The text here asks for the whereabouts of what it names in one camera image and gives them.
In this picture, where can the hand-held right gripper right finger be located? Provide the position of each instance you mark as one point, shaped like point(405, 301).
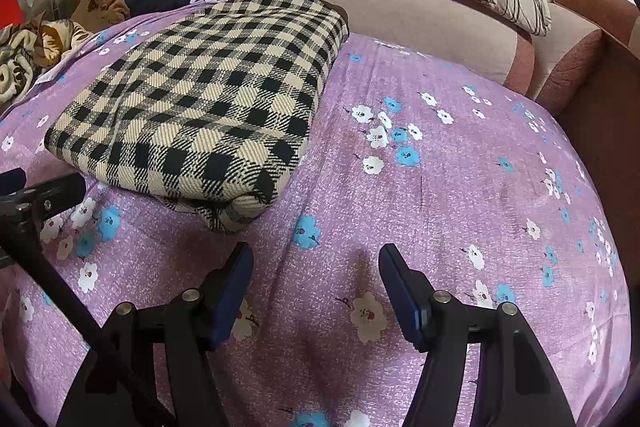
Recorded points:
point(400, 297)

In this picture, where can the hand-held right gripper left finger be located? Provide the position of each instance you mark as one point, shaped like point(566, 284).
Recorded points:
point(232, 292)

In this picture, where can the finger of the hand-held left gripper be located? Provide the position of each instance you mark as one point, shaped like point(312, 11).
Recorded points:
point(60, 194)
point(12, 181)

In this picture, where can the black and cream checkered garment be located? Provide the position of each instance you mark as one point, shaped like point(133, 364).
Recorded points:
point(200, 107)

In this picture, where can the purple floral bedsheet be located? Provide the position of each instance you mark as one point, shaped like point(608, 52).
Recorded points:
point(425, 187)

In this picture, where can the brown and cream floral blanket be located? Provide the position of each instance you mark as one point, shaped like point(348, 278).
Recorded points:
point(25, 52)

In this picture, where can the red object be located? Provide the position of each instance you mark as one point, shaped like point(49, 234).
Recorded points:
point(10, 4)

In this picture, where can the brown cloth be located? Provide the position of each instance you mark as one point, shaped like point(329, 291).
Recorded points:
point(100, 9)

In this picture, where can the pink and beige padded headboard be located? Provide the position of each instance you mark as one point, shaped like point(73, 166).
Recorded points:
point(380, 2)

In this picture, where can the brown wooden bed frame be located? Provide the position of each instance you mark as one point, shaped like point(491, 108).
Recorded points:
point(600, 137)

